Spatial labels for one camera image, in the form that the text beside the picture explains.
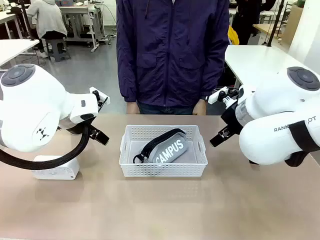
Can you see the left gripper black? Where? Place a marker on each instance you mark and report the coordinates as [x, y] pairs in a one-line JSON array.
[[71, 128]]

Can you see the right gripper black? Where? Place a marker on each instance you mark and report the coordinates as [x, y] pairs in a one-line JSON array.
[[231, 116]]

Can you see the grey CAMPUS pencil case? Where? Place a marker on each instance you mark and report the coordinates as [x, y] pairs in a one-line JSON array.
[[172, 150]]

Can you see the white rectangular box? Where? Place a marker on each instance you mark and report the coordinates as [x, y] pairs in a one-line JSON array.
[[55, 171]]

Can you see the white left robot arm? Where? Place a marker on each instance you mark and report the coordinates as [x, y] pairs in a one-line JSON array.
[[30, 105]]

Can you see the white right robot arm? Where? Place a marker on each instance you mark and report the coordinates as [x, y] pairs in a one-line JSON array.
[[270, 112]]

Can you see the white perforated plastic basket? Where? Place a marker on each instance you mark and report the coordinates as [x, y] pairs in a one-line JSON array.
[[162, 170]]

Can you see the person's left hand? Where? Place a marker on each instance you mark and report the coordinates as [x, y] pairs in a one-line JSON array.
[[200, 108]]

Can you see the person's right hand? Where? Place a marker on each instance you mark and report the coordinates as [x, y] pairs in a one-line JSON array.
[[131, 108]]

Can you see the black wrist watch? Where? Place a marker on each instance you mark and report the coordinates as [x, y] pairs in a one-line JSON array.
[[204, 98]]

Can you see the large white side table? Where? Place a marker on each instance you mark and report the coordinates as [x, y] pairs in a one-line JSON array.
[[255, 60]]

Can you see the grey step stool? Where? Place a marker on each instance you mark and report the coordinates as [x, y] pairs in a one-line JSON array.
[[58, 48]]

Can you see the person in purple jacket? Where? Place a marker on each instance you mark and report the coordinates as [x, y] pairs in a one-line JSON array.
[[172, 50]]

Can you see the yellow bag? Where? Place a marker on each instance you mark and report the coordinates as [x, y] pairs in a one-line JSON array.
[[233, 36]]

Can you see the wooden desk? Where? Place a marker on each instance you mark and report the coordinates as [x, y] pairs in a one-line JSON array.
[[265, 28]]

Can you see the grey metal workbench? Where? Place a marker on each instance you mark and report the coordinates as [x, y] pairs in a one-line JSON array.
[[82, 15]]

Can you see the white table with black pole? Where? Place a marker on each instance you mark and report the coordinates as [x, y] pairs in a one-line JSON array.
[[12, 50]]

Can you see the black stand pole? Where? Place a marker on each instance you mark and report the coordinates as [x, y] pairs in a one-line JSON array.
[[275, 22]]

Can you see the seated person in grey hoodie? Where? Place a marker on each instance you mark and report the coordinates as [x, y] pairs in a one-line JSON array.
[[47, 17]]

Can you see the light wooden panel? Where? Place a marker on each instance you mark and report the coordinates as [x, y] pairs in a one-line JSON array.
[[291, 25]]

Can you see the right arm white camera mount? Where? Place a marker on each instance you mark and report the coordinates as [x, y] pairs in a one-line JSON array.
[[215, 96]]

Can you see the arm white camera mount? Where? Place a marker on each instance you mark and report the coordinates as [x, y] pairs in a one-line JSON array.
[[215, 96], [100, 94]]

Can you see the left arm white camera mount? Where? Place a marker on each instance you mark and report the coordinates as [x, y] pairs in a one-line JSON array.
[[100, 94]]

